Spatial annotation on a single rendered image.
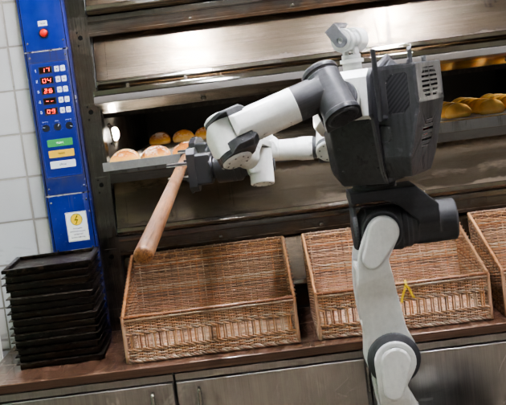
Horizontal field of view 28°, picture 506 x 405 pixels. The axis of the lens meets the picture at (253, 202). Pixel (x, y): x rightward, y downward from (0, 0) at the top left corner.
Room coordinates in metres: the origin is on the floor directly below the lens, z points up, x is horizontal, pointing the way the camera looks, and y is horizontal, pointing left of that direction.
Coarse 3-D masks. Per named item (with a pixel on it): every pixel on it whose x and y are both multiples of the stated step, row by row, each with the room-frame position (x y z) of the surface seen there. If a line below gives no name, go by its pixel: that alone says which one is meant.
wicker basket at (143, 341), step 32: (160, 256) 3.54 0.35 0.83; (192, 256) 3.53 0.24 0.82; (224, 256) 3.52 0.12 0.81; (256, 256) 3.52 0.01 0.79; (128, 288) 3.28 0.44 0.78; (160, 288) 3.50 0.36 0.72; (192, 288) 3.50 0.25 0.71; (224, 288) 3.50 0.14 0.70; (256, 288) 3.49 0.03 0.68; (288, 288) 3.15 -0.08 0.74; (128, 320) 3.07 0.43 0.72; (160, 320) 3.08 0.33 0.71; (192, 320) 3.08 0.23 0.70; (224, 320) 3.07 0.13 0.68; (256, 320) 3.41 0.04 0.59; (288, 320) 3.08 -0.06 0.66; (128, 352) 3.07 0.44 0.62; (160, 352) 3.07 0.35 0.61; (192, 352) 3.08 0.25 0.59; (224, 352) 3.07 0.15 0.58
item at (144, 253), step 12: (180, 168) 2.71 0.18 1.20; (180, 180) 2.48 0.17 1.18; (168, 192) 2.16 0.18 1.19; (168, 204) 1.99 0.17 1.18; (156, 216) 1.80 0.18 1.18; (168, 216) 1.91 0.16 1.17; (156, 228) 1.67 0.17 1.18; (144, 240) 1.54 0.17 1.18; (156, 240) 1.58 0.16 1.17; (144, 252) 1.48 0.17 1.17; (144, 264) 1.49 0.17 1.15
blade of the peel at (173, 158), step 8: (128, 160) 3.28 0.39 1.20; (136, 160) 3.28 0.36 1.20; (144, 160) 3.28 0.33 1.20; (152, 160) 3.28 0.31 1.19; (160, 160) 3.28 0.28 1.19; (168, 160) 3.28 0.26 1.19; (176, 160) 3.28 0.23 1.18; (104, 168) 3.28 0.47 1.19; (112, 168) 3.28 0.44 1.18; (120, 168) 3.28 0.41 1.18; (128, 168) 3.28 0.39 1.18
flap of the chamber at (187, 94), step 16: (496, 48) 3.42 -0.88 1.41; (368, 64) 3.42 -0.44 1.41; (448, 64) 3.50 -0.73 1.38; (464, 64) 3.54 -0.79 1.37; (480, 64) 3.57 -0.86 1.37; (240, 80) 3.42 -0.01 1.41; (256, 80) 3.42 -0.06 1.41; (272, 80) 3.42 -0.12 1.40; (288, 80) 3.43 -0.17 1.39; (112, 96) 3.42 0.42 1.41; (128, 96) 3.42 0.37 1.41; (144, 96) 3.42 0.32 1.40; (160, 96) 3.43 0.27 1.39; (176, 96) 3.47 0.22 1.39; (192, 96) 3.50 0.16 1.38; (208, 96) 3.54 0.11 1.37; (224, 96) 3.58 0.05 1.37
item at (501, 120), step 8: (456, 120) 3.60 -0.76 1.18; (464, 120) 3.57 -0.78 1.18; (472, 120) 3.57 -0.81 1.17; (480, 120) 3.57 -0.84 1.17; (488, 120) 3.57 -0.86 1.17; (496, 120) 3.57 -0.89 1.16; (504, 120) 3.57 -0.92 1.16; (440, 128) 3.57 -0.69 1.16; (448, 128) 3.57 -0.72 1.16; (456, 128) 3.57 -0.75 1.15; (464, 128) 3.57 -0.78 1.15; (472, 128) 3.57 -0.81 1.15; (480, 128) 3.57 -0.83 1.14; (136, 168) 3.57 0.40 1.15; (144, 168) 3.57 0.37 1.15; (152, 168) 3.57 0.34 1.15; (160, 168) 3.57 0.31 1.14
